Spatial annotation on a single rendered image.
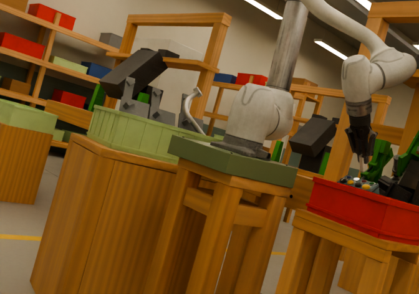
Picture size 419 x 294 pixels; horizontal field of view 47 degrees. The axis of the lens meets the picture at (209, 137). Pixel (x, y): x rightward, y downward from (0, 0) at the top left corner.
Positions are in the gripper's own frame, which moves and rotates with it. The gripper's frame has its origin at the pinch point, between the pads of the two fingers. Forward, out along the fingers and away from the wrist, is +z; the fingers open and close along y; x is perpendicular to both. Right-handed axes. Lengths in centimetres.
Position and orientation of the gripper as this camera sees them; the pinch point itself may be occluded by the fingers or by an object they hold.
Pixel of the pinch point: (363, 162)
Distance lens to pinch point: 191.3
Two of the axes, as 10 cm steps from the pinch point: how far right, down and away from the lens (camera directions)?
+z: 1.9, 9.1, 3.7
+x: 7.5, -3.8, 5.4
